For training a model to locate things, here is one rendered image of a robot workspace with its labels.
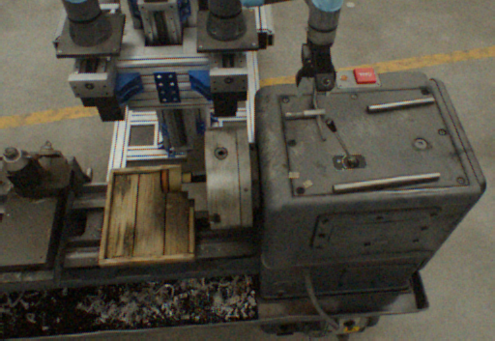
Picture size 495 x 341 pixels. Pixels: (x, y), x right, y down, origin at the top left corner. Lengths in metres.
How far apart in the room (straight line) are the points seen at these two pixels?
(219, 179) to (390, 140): 0.49
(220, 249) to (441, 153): 0.74
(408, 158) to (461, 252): 1.45
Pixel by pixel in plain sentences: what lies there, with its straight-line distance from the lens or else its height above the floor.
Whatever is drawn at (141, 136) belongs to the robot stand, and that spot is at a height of 0.21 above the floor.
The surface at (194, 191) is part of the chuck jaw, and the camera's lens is 1.38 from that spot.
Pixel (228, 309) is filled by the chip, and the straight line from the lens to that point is 1.81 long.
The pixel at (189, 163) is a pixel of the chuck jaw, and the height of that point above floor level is 1.14.
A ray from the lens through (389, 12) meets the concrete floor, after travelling 3.91.
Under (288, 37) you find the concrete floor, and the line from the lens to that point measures 3.55.
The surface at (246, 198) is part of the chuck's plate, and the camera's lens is 1.29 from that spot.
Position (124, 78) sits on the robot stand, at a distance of 1.84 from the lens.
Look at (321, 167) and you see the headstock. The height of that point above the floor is 1.26.
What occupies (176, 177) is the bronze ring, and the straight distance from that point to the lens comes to 1.40.
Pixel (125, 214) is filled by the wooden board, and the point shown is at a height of 0.89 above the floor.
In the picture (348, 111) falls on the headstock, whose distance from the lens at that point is 1.39.
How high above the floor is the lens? 2.29
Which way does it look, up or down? 54 degrees down
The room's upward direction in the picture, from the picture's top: straight up
